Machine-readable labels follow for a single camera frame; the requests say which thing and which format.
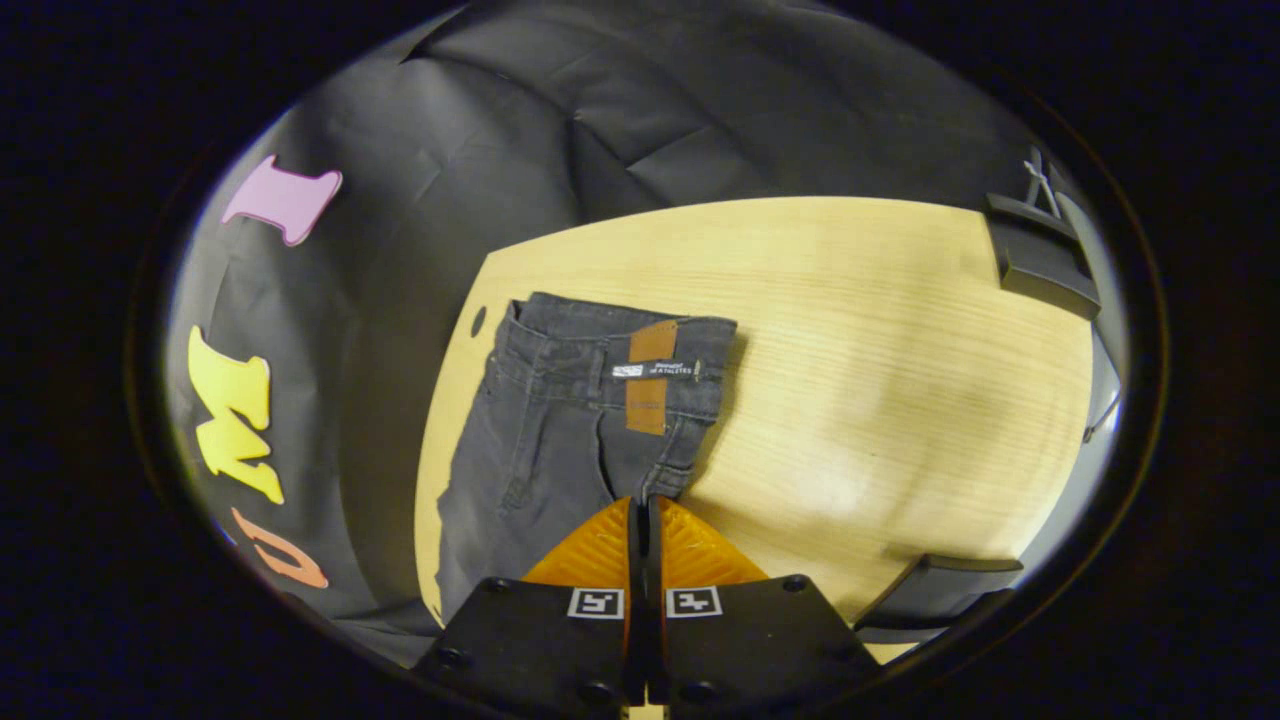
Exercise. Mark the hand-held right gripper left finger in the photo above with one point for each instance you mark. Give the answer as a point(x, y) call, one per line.
point(540, 645)

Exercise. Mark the black jeans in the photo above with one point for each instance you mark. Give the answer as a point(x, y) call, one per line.
point(540, 430)

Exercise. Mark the black backdrop cloth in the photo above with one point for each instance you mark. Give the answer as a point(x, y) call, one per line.
point(450, 180)

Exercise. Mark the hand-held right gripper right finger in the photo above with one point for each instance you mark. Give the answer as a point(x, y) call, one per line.
point(760, 640)

